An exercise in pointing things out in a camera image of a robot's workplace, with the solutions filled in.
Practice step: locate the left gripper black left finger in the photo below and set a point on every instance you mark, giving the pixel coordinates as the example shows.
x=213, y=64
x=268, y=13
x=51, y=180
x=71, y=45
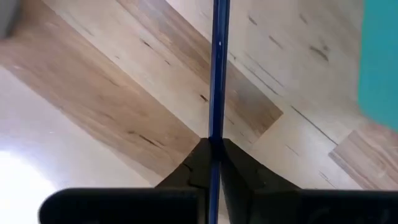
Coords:
x=186, y=199

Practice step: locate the teal translucent plastic bin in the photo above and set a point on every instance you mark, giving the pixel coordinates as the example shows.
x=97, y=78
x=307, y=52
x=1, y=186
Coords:
x=381, y=62

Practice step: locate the blue pencil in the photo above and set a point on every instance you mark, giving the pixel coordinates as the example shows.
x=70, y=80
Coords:
x=219, y=77

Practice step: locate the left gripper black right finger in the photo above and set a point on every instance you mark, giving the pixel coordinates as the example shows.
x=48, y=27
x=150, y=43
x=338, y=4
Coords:
x=264, y=202

